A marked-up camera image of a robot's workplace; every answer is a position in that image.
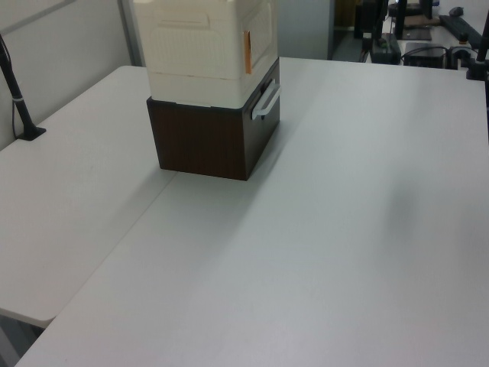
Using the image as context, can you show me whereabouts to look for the black camera stand pole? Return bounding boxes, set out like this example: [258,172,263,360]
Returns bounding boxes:
[0,33,47,142]

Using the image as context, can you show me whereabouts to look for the black box device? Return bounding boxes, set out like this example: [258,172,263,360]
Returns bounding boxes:
[403,41,449,68]

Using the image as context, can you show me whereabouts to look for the brown cardboard piece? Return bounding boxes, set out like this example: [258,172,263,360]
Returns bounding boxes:
[404,15,441,28]

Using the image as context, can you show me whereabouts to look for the black monitor stand pole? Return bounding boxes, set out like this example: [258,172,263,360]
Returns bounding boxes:
[393,0,410,40]

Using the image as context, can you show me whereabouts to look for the black and green device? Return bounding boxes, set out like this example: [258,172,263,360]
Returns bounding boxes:
[367,33,403,64]

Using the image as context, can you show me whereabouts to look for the grey partition panel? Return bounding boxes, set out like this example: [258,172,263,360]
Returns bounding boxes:
[277,0,334,61]

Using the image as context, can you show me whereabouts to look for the copper tape tab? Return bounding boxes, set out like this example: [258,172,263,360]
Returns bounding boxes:
[242,30,254,76]

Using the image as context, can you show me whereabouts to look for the dark brown wooden drawer box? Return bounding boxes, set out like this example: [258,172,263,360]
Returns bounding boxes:
[146,57,282,182]

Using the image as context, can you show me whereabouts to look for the black bracket with orange knob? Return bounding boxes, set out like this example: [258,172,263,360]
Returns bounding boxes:
[447,33,475,70]

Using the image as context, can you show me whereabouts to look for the white drawer handle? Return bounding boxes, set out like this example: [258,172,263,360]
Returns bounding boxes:
[251,82,282,117]

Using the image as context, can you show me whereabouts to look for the black keyboard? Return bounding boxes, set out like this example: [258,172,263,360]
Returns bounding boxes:
[439,15,486,44]

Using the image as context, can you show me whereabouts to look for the cream cabinet door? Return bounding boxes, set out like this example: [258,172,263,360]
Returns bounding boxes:
[248,0,277,65]

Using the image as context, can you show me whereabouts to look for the cream plastic cabinet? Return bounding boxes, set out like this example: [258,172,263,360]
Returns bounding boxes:
[131,0,279,109]

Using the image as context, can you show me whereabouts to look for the black camera stand with clamp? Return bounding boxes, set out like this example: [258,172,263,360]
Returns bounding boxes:
[464,0,489,81]

